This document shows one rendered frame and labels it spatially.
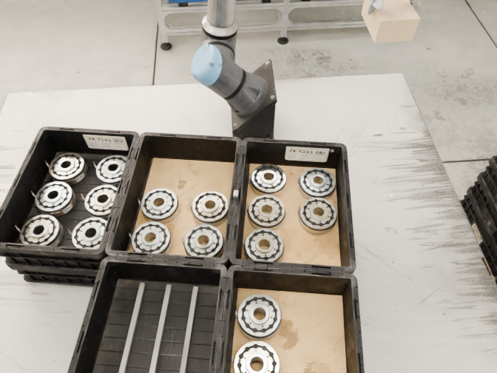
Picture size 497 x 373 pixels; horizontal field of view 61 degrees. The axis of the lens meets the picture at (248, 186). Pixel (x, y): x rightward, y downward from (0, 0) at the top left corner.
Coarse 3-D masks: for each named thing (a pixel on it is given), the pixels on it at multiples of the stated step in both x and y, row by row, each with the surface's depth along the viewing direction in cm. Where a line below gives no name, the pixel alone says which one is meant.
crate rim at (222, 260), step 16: (240, 144) 119; (128, 176) 113; (128, 192) 110; (112, 224) 104; (112, 240) 102; (128, 256) 99; (144, 256) 99; (160, 256) 99; (176, 256) 99; (192, 256) 99; (224, 256) 99
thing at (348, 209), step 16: (288, 144) 120; (304, 144) 120; (320, 144) 119; (336, 144) 119; (240, 160) 116; (240, 176) 113; (240, 192) 110; (352, 224) 104; (352, 240) 102; (352, 256) 99; (352, 272) 98
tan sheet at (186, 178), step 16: (160, 160) 129; (176, 160) 129; (192, 160) 129; (160, 176) 125; (176, 176) 125; (192, 176) 125; (208, 176) 125; (224, 176) 125; (144, 192) 122; (176, 192) 122; (192, 192) 122; (224, 192) 122; (208, 208) 119; (176, 224) 116; (192, 224) 116; (224, 224) 116; (176, 240) 113; (224, 240) 113
